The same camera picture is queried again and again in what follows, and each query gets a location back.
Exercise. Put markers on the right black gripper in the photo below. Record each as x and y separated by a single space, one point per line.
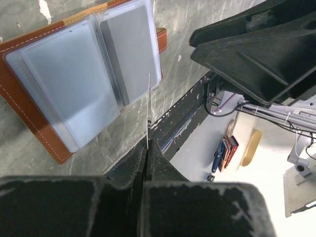
266 53

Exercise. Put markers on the items on outside shelf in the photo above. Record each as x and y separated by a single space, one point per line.
228 147

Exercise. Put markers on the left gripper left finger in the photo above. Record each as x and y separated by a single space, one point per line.
122 199

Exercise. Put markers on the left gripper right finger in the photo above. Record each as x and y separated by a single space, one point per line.
168 204

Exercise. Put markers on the brown leather card holder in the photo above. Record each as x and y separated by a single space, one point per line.
69 80

